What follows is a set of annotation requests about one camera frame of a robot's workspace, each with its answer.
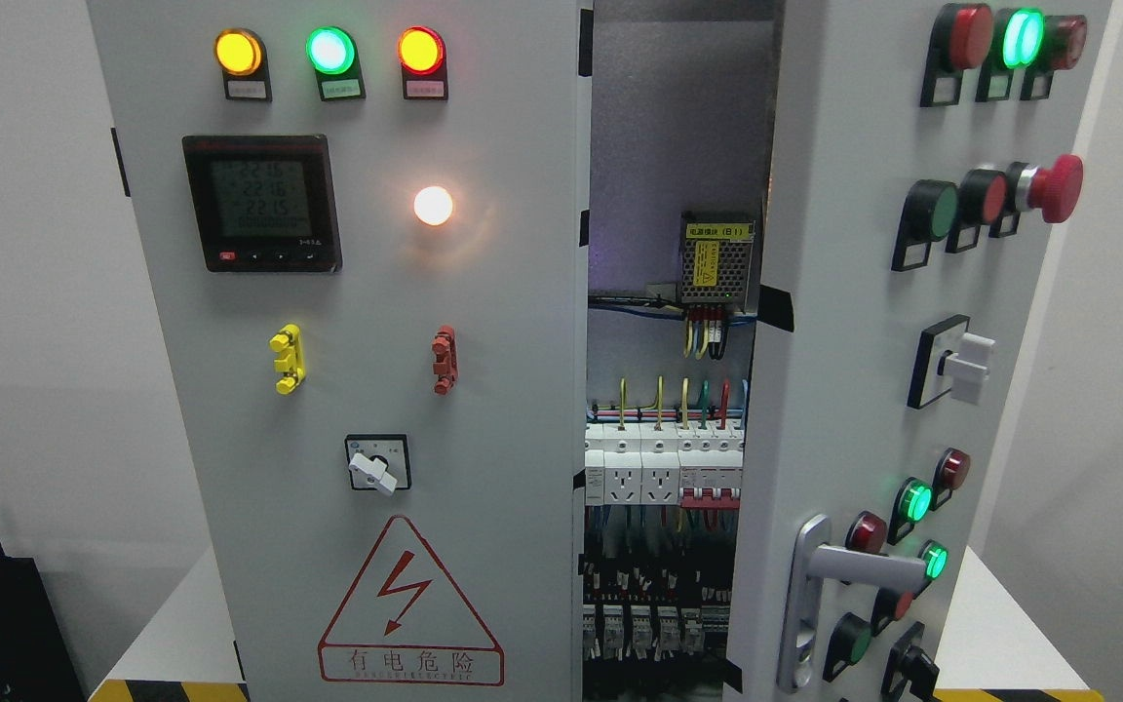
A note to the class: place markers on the silver door handle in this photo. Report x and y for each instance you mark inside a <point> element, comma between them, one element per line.
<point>815,560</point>

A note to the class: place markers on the grey left cabinet door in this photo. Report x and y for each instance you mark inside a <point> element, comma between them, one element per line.
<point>492,463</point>

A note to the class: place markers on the grey cabinet door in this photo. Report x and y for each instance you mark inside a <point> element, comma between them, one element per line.
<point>831,431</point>
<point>492,463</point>

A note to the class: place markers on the grey right cabinet door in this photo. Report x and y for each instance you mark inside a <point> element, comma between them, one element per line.
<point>831,431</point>

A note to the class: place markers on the red terminal clip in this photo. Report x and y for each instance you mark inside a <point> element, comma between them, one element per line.
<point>445,365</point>

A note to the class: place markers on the white circuit breaker row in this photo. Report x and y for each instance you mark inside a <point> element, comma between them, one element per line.
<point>667,465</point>

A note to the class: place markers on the metal mesh power supply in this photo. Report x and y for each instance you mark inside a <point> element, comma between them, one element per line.
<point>716,255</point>

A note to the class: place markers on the white glowing lamp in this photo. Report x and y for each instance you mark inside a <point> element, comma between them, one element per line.
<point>433,205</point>

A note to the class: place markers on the black terminal relay row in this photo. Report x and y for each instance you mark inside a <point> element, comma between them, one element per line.
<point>652,610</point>

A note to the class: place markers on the yellow terminal clip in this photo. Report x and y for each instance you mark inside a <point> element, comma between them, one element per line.
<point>289,362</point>

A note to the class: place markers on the red electric warning sticker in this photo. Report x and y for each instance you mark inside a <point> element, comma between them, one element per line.
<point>404,620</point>

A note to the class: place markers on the red-orange indicator light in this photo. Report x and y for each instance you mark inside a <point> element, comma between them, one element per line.
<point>423,56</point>

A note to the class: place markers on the black digital power meter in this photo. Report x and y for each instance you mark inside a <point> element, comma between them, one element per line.
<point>264,203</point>

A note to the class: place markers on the red indicator light middle left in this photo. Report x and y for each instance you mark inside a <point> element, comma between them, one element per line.
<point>867,534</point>

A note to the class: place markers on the red indicator light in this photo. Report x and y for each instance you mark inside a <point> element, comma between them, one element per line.
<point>867,534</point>
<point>950,474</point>
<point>960,39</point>

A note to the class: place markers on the green indicator light top left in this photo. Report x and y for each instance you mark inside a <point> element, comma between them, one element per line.
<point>336,61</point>

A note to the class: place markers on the green indicator light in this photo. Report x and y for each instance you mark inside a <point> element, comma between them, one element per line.
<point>1018,34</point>
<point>935,556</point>
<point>336,61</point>
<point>911,504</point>

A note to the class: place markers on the green indicator light middle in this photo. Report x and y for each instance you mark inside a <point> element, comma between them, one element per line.
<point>911,504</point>

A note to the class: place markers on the green push button upper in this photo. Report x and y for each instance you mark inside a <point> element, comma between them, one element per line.
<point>928,216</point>

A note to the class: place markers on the green push button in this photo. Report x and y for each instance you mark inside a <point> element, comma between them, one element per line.
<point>849,642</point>
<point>928,216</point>

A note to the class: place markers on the green push button lower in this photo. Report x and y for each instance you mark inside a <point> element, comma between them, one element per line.
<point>849,642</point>

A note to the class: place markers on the red indicator light middle right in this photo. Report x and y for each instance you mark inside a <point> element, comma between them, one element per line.
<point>950,474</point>

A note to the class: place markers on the red push button lower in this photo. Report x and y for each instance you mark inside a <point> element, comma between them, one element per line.
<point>889,606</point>

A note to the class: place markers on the red push button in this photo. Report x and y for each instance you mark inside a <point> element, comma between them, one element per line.
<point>889,606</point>
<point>981,195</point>

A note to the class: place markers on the green indicator light lower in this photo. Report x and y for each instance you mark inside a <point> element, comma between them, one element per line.
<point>935,556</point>

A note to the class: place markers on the yellow indicator light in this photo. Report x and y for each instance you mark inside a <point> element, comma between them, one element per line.
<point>244,65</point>

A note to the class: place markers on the red push button upper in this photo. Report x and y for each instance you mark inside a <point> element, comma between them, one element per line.
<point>981,195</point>

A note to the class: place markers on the red indicator light top right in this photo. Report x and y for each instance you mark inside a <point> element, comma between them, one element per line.
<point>960,39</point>

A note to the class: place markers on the red emergency stop button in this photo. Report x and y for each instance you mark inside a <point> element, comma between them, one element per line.
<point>1054,190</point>

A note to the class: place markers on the green indicator light top right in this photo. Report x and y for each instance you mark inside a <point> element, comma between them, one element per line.
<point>1018,34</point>

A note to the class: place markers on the dark red buzzer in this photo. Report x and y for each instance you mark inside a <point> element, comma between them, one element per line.
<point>1064,40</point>

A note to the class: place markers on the black box with antenna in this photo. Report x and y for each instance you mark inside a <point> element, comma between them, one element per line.
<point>34,661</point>

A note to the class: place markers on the white rotary switch left door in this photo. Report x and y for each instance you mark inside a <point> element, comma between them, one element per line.
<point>378,462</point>

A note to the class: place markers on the white rotary switch upper right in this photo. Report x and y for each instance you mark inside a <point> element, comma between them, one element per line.
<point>950,360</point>

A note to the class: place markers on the black selector knob switch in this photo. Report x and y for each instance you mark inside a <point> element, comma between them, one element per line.
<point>909,667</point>

